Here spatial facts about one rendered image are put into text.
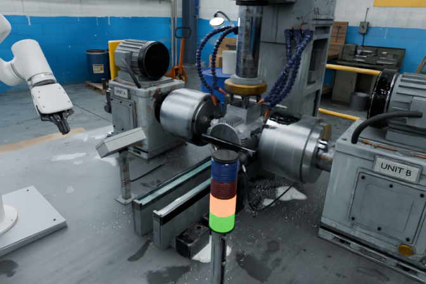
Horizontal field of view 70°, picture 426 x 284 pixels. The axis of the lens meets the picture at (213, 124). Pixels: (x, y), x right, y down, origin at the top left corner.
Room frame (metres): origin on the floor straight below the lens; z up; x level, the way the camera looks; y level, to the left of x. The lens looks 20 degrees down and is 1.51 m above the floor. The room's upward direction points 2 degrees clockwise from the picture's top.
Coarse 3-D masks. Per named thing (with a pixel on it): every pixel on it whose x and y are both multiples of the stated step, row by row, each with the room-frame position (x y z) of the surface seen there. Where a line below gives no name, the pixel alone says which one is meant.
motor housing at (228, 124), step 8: (224, 120) 1.14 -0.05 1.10; (232, 120) 1.14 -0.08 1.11; (240, 120) 1.15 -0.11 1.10; (208, 128) 1.18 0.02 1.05; (216, 128) 1.20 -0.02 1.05; (224, 128) 1.26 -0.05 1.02; (232, 128) 1.11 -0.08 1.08; (248, 128) 1.16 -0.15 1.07; (256, 128) 1.17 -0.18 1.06; (216, 136) 1.21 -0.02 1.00; (224, 136) 1.25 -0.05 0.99; (232, 136) 1.29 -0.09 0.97; (240, 136) 1.10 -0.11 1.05; (208, 144) 1.18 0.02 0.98; (240, 144) 1.08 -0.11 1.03; (248, 144) 1.11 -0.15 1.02; (256, 144) 1.16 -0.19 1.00
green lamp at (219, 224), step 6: (210, 216) 0.59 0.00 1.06; (216, 216) 0.57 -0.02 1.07; (228, 216) 0.57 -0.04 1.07; (234, 216) 0.59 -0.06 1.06; (210, 222) 0.58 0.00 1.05; (216, 222) 0.57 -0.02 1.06; (222, 222) 0.57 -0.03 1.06; (228, 222) 0.57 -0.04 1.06; (234, 222) 0.59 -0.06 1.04; (216, 228) 0.57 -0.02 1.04; (222, 228) 0.57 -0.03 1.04; (228, 228) 0.57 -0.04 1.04
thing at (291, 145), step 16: (288, 112) 1.09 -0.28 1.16; (272, 128) 1.02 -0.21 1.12; (288, 128) 0.99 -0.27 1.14; (304, 128) 0.97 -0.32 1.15; (320, 128) 0.97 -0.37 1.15; (272, 144) 0.98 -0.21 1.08; (288, 144) 0.95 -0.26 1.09; (304, 144) 0.93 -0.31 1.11; (320, 144) 0.97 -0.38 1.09; (272, 160) 0.98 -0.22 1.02; (288, 160) 0.94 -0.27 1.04; (304, 160) 0.92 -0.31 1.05; (320, 160) 0.94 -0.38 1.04; (288, 176) 0.96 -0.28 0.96; (304, 176) 0.93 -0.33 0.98
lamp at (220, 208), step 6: (210, 198) 0.59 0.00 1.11; (216, 198) 0.57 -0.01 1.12; (234, 198) 0.58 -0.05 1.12; (210, 204) 0.59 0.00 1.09; (216, 204) 0.57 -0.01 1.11; (222, 204) 0.57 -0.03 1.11; (228, 204) 0.57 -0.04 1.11; (234, 204) 0.58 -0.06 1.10; (210, 210) 0.59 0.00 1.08; (216, 210) 0.57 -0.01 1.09; (222, 210) 0.57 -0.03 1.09; (228, 210) 0.57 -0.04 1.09; (234, 210) 0.58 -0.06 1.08; (222, 216) 0.57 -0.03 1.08
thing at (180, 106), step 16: (176, 96) 1.33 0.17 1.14; (192, 96) 1.30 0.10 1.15; (208, 96) 1.31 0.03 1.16; (160, 112) 1.33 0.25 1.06; (176, 112) 1.27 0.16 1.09; (192, 112) 1.23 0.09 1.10; (208, 112) 1.30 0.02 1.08; (176, 128) 1.26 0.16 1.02; (192, 128) 1.22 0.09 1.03; (192, 144) 1.27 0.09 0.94
